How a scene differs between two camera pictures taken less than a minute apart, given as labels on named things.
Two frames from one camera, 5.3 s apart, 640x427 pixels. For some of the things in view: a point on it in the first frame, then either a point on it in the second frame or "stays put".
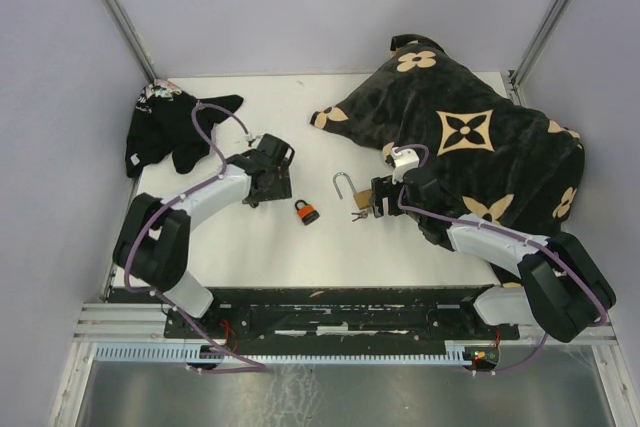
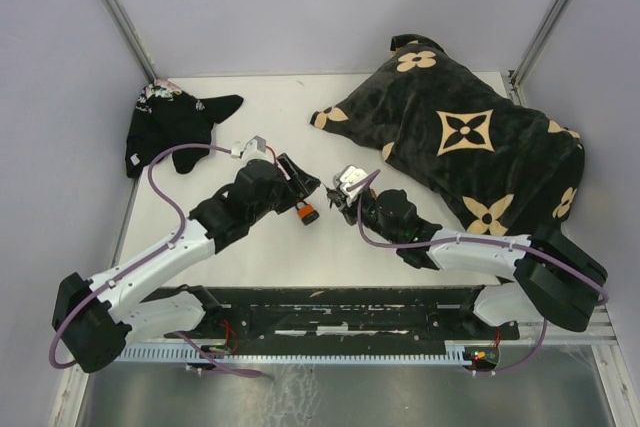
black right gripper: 381,188 → 345,206
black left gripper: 281,188 → 301,184
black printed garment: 165,120 stays put
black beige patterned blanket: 481,150 stays put
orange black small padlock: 307,212 stays put
